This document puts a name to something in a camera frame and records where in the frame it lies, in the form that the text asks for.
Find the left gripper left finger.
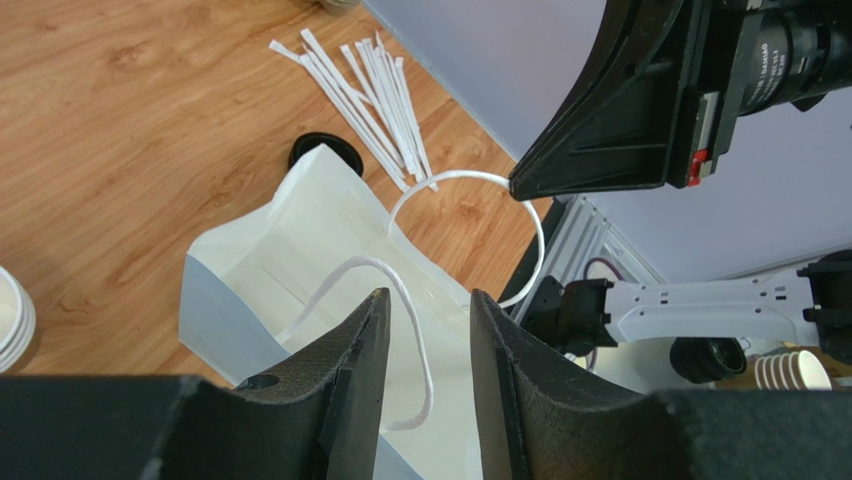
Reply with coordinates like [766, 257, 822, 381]
[1, 288, 391, 479]

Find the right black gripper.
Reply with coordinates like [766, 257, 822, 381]
[509, 1, 851, 200]

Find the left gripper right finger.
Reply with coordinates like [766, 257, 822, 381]
[470, 290, 851, 479]

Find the white paper bag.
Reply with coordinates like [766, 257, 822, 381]
[178, 146, 483, 479]

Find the bundle of wrapped straws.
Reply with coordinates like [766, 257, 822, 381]
[268, 29, 433, 192]

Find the cardboard cup carrier stack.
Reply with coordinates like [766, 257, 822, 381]
[315, 0, 362, 16]

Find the stack of paper cups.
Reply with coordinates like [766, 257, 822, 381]
[1, 268, 39, 375]

